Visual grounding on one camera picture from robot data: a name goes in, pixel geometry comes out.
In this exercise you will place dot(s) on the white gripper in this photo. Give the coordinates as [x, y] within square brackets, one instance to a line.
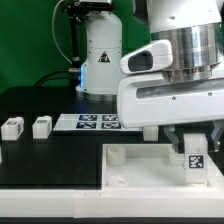
[151, 100]

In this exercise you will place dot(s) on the white square table top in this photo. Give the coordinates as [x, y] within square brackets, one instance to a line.
[142, 166]

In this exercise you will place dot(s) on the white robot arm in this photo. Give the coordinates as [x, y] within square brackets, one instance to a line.
[177, 78]

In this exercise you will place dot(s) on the white L-shaped fence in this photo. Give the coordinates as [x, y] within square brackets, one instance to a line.
[185, 201]

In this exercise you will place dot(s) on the marker plate with tags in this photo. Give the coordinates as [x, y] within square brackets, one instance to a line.
[90, 122]

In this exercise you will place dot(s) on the white part at left edge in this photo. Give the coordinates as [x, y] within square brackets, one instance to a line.
[1, 160]

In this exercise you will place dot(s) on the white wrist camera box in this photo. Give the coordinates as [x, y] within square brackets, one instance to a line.
[155, 56]

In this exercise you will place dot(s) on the black camera stand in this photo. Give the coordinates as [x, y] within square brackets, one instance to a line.
[77, 12]

